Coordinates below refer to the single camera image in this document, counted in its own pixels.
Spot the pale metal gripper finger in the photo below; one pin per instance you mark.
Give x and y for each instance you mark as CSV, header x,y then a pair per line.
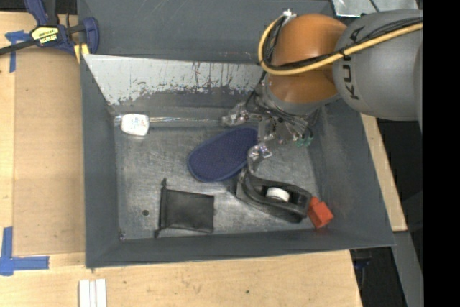
x,y
259,151
238,115

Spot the blue oval mesh pad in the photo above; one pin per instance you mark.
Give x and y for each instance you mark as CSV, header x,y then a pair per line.
x,y
221,154

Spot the black tape dispenser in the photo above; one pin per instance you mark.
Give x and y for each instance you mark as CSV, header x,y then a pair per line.
x,y
258,196

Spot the red block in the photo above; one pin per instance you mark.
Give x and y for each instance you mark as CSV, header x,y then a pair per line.
x,y
320,214

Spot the black cloth pouch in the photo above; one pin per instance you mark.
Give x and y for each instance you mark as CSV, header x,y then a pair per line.
x,y
187,208

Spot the grey metal bin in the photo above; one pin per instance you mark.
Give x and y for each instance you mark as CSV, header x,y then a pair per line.
x,y
151,161

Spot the small white packet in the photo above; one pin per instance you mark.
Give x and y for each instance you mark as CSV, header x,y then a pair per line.
x,y
134,124

